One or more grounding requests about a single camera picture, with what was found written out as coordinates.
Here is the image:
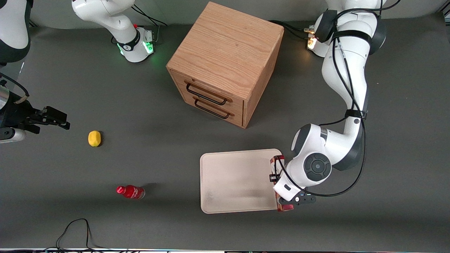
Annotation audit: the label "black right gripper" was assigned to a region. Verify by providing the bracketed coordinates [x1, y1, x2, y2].
[14, 105, 71, 135]

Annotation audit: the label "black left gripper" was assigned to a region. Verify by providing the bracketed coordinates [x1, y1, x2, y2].
[270, 174, 317, 211]

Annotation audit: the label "red cookie box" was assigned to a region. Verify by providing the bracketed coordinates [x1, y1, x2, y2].
[270, 155, 295, 212]

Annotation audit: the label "cream plastic tray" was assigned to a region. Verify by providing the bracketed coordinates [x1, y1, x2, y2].
[200, 149, 284, 214]

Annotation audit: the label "yellow lemon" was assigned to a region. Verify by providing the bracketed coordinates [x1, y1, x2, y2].
[88, 130, 102, 147]

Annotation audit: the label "wooden drawer front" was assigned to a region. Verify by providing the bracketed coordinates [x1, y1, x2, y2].
[175, 90, 244, 128]
[170, 70, 244, 113]

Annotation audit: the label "red soda bottle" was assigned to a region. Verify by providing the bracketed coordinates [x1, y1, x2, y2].
[116, 185, 146, 200]

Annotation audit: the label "wooden two-drawer cabinet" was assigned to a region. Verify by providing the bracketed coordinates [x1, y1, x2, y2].
[166, 1, 284, 129]

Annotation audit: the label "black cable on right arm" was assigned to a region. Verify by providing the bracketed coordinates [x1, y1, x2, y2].
[0, 73, 30, 104]

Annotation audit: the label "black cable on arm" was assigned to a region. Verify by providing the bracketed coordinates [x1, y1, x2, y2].
[272, 0, 402, 197]
[0, 73, 30, 104]

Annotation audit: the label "black metal drawer handle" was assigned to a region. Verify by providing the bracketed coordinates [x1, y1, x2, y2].
[193, 97, 235, 119]
[185, 82, 233, 105]

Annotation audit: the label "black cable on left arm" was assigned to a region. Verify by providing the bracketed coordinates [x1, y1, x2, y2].
[272, 0, 402, 197]

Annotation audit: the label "black looped table-edge cable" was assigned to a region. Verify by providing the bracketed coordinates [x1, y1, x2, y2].
[56, 218, 106, 252]

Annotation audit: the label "black right arm base cables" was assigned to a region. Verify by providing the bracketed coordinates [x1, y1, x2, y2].
[132, 4, 168, 43]

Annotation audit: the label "black arm base cables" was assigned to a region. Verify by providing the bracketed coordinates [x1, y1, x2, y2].
[132, 4, 168, 43]
[269, 20, 316, 40]

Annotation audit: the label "black left arm base cables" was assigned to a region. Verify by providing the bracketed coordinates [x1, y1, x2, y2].
[269, 20, 316, 40]

